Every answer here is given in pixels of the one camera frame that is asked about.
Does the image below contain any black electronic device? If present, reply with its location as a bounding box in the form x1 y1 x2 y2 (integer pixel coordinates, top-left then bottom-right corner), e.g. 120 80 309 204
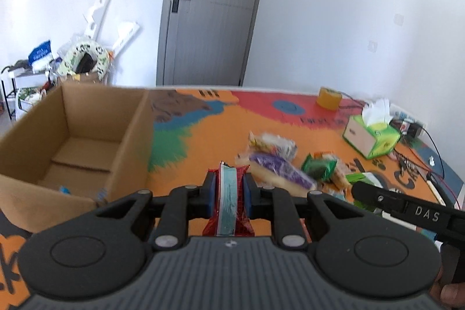
400 120 423 138

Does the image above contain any black cable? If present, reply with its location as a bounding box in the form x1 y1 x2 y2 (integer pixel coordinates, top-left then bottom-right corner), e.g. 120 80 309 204
418 128 448 180

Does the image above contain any colourful printed table mat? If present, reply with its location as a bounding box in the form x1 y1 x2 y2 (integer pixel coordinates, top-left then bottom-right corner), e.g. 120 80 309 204
0 87 465 310

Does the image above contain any orange beige snack packet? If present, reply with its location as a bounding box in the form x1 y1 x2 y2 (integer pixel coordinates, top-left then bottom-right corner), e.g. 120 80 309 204
327 157 354 191

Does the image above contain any grey door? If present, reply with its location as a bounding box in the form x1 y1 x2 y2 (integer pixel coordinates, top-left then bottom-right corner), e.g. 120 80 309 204
156 0 273 87

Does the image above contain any panda print ring cushion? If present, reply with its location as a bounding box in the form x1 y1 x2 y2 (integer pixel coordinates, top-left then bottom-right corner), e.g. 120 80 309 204
57 40 110 80

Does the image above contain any yellow tape roll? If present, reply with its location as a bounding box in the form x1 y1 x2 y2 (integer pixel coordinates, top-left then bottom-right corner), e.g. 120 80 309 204
317 87 342 111

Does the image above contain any black shoe rack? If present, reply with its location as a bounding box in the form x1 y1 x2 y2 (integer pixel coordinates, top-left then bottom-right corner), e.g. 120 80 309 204
0 65 23 122

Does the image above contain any yellow white snack packet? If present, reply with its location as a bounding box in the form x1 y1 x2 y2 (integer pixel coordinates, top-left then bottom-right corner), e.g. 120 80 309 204
249 131 298 160

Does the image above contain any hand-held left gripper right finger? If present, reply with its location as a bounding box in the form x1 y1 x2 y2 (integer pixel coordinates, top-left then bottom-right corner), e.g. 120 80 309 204
243 173 367 250

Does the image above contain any red snack packet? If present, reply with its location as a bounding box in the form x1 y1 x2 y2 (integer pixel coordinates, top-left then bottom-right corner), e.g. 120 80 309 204
202 162 255 237

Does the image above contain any person's right hand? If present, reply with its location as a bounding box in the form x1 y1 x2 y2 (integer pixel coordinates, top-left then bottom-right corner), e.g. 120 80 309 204
429 266 465 309

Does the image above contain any cardboard box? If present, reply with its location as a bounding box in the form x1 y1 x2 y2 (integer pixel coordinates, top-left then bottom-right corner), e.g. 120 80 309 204
0 82 155 234

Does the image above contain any green tissue box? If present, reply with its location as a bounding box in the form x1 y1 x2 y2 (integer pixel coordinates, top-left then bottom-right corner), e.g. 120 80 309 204
342 97 402 160

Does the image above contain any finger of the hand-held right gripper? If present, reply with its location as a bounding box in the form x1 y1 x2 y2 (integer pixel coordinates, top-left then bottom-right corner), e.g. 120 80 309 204
352 180 455 235

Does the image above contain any blue plastic bag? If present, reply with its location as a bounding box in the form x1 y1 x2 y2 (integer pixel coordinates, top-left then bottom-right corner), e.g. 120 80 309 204
28 39 53 66

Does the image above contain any light green snack packet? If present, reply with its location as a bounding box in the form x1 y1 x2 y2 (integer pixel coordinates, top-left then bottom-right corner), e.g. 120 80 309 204
345 173 380 188

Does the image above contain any short white board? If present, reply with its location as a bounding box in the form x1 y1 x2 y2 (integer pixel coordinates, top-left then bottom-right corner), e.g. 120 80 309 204
111 21 140 56

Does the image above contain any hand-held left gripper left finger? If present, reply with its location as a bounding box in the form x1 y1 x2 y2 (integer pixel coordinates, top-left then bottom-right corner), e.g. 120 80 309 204
95 172 219 250

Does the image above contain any red cable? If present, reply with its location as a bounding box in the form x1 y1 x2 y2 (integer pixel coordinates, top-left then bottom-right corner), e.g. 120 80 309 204
427 170 460 207

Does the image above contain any purple snack packet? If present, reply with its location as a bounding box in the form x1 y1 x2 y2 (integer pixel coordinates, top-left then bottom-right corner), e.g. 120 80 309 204
251 152 317 190

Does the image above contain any tall white holed board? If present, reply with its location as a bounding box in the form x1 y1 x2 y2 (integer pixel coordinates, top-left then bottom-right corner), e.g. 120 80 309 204
84 0 119 42

